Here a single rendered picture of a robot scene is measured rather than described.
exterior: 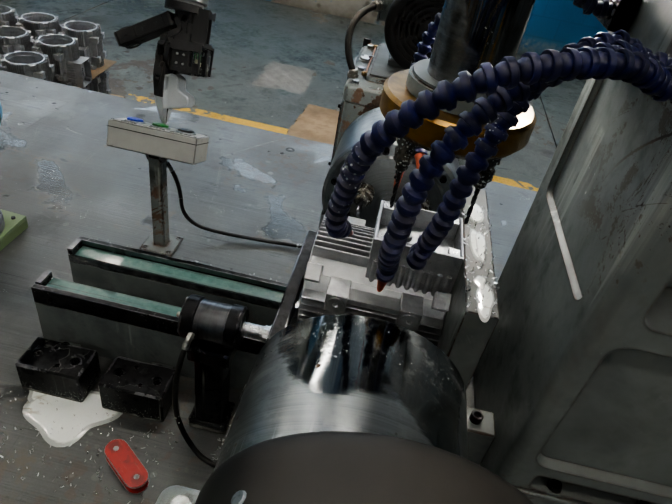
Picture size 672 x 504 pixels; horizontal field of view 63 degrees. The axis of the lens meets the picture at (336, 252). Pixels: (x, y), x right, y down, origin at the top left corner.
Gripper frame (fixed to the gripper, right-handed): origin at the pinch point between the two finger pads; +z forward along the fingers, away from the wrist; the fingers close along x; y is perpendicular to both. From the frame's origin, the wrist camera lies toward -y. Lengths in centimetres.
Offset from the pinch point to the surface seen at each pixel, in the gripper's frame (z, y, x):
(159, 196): 15.8, 0.8, 1.8
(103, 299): 27.5, 4.1, -24.4
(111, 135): 5.2, -7.5, -3.5
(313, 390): 15, 41, -58
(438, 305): 13, 54, -32
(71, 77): 9, -116, 167
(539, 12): -128, 165, 505
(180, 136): 2.6, 5.4, -3.5
